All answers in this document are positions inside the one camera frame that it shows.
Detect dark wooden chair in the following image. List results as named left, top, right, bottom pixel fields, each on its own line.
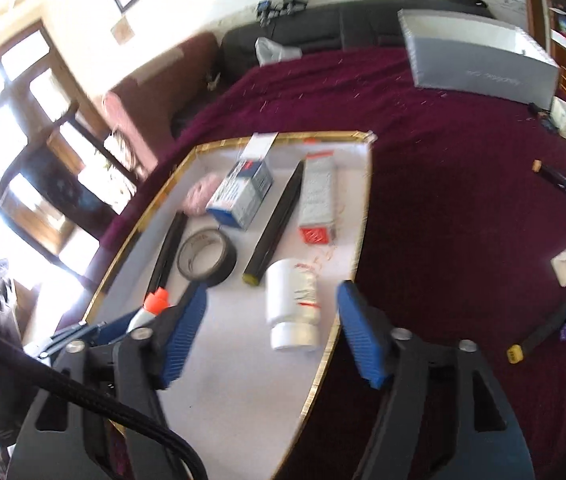
left=0, top=102, right=129, bottom=256

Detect white tray with gold rim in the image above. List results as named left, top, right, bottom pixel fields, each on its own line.
left=80, top=131, right=375, bottom=480

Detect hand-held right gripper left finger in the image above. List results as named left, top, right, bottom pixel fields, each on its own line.
left=13, top=282, right=209, bottom=480

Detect blue and white box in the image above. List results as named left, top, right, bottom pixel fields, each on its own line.
left=206, top=132, right=280, bottom=231

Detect brown armchair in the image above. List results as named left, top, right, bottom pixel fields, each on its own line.
left=103, top=32, right=221, bottom=173

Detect black sofa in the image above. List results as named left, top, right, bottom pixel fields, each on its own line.
left=220, top=0, right=494, bottom=86

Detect black tape roll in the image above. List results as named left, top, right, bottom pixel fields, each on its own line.
left=176, top=228, right=238, bottom=289

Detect black marker pink cap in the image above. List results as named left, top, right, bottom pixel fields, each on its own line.
left=147, top=211, right=189, bottom=302

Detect pink fluffy ball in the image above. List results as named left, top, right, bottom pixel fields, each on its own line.
left=184, top=174, right=220, bottom=217

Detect red and grey box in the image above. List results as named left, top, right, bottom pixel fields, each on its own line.
left=298, top=151, right=338, bottom=247

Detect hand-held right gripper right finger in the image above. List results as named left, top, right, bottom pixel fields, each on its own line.
left=337, top=280, right=536, bottom=480

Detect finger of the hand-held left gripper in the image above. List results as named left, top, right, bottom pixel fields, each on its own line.
left=37, top=316, right=135, bottom=359

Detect white plastic bag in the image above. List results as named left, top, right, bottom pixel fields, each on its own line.
left=254, top=37, right=304, bottom=67

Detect maroon blanket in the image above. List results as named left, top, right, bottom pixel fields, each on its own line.
left=98, top=47, right=566, bottom=480

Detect wall switch plate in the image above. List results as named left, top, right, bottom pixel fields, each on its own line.
left=111, top=16, right=135, bottom=43

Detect large grey cardboard box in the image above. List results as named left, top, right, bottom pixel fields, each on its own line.
left=397, top=8, right=561, bottom=111

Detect black marker olive cap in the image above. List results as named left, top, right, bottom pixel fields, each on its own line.
left=242, top=161, right=306, bottom=287

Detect white glue bottle orange cap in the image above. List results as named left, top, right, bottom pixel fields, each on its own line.
left=126, top=287, right=172, bottom=335

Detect large white pill bottle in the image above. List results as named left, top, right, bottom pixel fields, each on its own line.
left=265, top=258, right=322, bottom=352

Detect black marker yellow cap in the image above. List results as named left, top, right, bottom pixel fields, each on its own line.
left=507, top=276, right=566, bottom=364

